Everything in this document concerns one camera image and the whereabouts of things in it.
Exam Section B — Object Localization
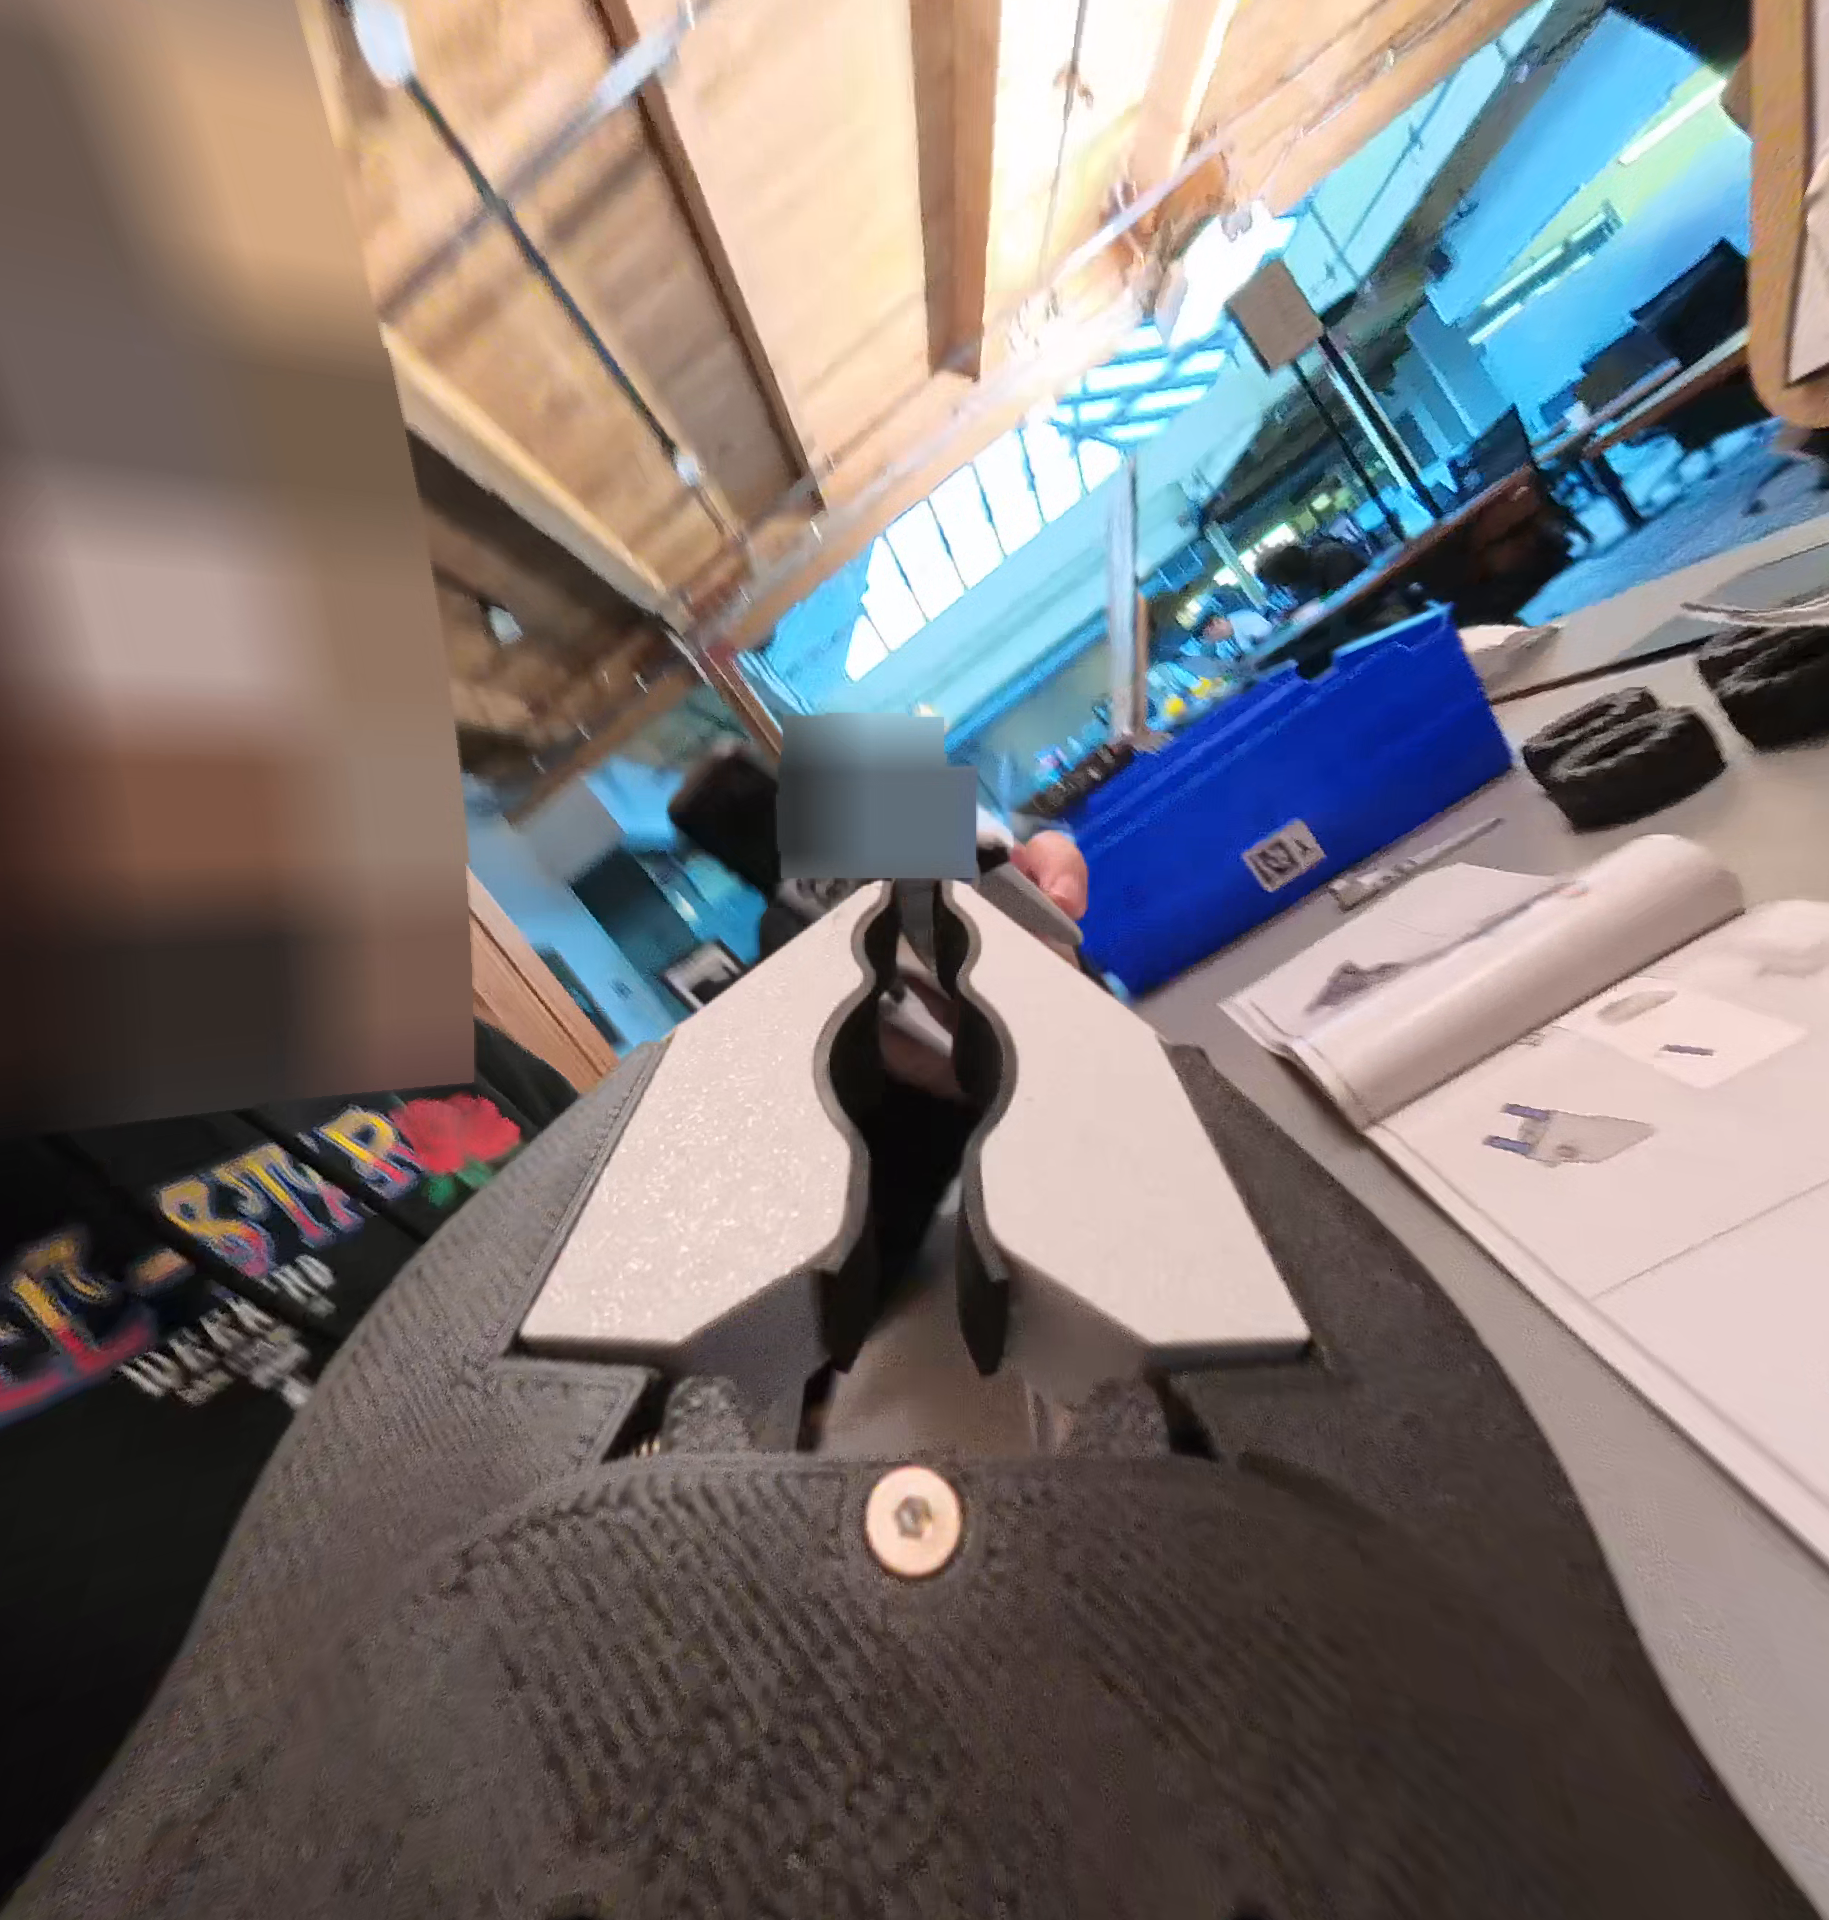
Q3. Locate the black toy tire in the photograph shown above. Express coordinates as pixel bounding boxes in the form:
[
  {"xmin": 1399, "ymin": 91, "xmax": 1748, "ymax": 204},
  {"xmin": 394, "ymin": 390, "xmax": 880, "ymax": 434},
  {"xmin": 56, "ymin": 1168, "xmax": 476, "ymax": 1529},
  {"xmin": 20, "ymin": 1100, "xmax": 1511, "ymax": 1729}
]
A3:
[
  {"xmin": 1520, "ymin": 686, "xmax": 1728, "ymax": 832},
  {"xmin": 1693, "ymin": 615, "xmax": 1829, "ymax": 754}
]

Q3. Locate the grey desk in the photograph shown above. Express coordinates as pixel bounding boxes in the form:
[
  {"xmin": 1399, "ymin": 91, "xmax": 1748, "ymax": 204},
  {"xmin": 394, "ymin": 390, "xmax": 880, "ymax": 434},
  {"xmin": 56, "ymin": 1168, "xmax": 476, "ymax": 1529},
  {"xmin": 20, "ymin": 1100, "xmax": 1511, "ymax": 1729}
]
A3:
[{"xmin": 1139, "ymin": 494, "xmax": 1829, "ymax": 1920}]

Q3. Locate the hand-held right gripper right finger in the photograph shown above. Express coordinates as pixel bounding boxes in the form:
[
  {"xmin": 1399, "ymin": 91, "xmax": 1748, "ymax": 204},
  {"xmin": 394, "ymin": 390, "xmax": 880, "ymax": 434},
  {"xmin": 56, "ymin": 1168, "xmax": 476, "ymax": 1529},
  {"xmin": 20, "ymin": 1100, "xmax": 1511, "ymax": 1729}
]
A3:
[{"xmin": 936, "ymin": 880, "xmax": 1313, "ymax": 1375}]

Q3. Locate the black toy set box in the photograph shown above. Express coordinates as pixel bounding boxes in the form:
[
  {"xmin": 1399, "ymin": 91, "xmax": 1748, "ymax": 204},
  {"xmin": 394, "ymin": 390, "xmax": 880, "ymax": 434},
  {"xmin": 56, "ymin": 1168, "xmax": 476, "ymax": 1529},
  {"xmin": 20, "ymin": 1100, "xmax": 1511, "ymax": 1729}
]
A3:
[{"xmin": 1723, "ymin": 0, "xmax": 1829, "ymax": 437}]

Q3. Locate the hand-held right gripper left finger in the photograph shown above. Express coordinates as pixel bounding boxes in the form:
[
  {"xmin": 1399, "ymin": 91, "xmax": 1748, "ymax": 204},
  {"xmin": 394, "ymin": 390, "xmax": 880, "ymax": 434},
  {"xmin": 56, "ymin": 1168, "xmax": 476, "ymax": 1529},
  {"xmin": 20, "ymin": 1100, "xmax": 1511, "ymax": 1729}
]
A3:
[{"xmin": 520, "ymin": 880, "xmax": 917, "ymax": 1371}]

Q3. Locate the blue plastic bin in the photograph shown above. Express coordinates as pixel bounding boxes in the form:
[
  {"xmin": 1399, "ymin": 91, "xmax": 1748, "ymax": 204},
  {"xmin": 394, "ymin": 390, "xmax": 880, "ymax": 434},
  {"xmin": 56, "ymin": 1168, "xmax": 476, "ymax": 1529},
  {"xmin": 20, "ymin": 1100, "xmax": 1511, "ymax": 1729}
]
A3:
[{"xmin": 1069, "ymin": 600, "xmax": 1514, "ymax": 1000}]

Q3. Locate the hanging grey panel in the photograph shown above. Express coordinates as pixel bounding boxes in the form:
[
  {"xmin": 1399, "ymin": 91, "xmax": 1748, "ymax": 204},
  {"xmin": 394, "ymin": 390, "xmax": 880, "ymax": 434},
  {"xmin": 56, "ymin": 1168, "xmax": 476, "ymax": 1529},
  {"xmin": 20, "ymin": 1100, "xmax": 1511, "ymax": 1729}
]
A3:
[{"xmin": 1226, "ymin": 259, "xmax": 1329, "ymax": 375}]

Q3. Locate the black printed shirt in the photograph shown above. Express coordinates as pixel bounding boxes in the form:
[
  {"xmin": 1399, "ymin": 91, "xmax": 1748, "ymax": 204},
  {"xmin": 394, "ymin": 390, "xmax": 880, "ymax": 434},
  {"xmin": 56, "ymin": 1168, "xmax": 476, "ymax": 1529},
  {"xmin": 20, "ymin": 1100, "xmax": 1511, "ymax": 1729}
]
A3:
[{"xmin": 0, "ymin": 1035, "xmax": 587, "ymax": 1920}]

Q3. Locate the open instruction booklet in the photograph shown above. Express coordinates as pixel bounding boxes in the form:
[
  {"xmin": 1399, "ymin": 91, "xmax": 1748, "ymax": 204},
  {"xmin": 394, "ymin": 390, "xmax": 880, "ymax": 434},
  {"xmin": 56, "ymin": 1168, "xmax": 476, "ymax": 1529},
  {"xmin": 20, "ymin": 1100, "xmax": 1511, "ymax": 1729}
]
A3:
[{"xmin": 1219, "ymin": 832, "xmax": 1829, "ymax": 1607}]

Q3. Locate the white upright post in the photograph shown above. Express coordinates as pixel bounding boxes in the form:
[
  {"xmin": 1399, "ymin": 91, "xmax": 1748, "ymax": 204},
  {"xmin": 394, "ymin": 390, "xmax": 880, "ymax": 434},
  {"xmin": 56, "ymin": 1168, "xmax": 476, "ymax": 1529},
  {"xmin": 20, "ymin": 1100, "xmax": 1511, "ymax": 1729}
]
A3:
[{"xmin": 1100, "ymin": 451, "xmax": 1147, "ymax": 754}]

